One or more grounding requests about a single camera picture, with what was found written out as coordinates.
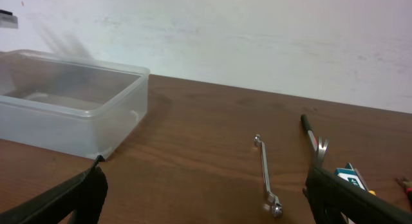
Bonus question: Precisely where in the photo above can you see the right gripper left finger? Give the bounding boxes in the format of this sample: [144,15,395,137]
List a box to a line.
[1,155,108,224]

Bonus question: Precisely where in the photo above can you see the silver double-ended wrench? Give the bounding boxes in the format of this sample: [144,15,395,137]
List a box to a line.
[254,134,283,218]

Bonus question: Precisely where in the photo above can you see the blue and white box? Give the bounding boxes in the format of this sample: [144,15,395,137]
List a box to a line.
[335,162,370,192]

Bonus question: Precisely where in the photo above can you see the small black-handled hammer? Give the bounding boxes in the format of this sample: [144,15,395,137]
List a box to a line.
[301,114,329,168]

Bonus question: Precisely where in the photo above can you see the red-handled pliers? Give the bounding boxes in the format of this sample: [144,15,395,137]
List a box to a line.
[395,177,412,202]

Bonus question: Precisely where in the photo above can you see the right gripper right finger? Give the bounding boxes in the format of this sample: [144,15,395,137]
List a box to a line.
[303,167,411,224]

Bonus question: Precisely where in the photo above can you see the clear plastic container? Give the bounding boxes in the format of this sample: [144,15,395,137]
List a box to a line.
[1,50,150,159]

